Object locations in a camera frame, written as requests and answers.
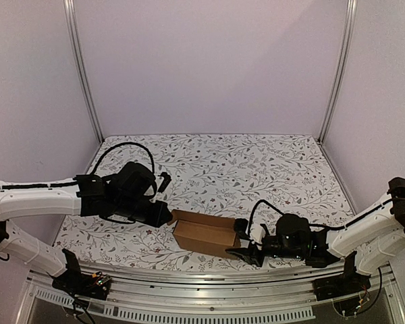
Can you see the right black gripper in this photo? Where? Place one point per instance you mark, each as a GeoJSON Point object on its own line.
{"type": "Point", "coordinates": [258, 246]}

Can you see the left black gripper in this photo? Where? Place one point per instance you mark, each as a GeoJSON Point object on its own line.
{"type": "Point", "coordinates": [156, 221]}

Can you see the brown cardboard box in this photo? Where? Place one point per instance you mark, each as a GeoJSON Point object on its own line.
{"type": "Point", "coordinates": [205, 234]}

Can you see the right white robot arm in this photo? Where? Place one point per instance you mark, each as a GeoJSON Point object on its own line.
{"type": "Point", "coordinates": [372, 238]}

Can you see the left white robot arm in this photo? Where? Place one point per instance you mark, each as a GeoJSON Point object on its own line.
{"type": "Point", "coordinates": [81, 196]}

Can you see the floral patterned table mat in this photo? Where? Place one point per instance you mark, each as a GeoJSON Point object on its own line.
{"type": "Point", "coordinates": [229, 175]}

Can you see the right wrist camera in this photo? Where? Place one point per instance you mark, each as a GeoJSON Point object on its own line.
{"type": "Point", "coordinates": [253, 234]}

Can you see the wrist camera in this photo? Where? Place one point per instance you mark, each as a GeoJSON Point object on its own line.
{"type": "Point", "coordinates": [162, 180]}
{"type": "Point", "coordinates": [253, 234]}

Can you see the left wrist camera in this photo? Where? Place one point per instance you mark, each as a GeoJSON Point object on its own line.
{"type": "Point", "coordinates": [162, 180]}

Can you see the aluminium front rail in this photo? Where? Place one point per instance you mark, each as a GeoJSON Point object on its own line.
{"type": "Point", "coordinates": [265, 296]}

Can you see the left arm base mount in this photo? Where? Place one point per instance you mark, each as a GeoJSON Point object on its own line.
{"type": "Point", "coordinates": [74, 282]}

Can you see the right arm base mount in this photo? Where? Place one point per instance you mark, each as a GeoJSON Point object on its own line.
{"type": "Point", "coordinates": [348, 282]}

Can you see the left aluminium frame post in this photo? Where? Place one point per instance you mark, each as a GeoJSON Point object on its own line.
{"type": "Point", "coordinates": [76, 47]}

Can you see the aluminium frame post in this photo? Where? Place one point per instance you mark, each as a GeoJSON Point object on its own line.
{"type": "Point", "coordinates": [347, 35]}
{"type": "Point", "coordinates": [76, 47]}

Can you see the right aluminium frame post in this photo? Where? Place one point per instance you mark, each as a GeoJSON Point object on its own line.
{"type": "Point", "coordinates": [347, 35]}

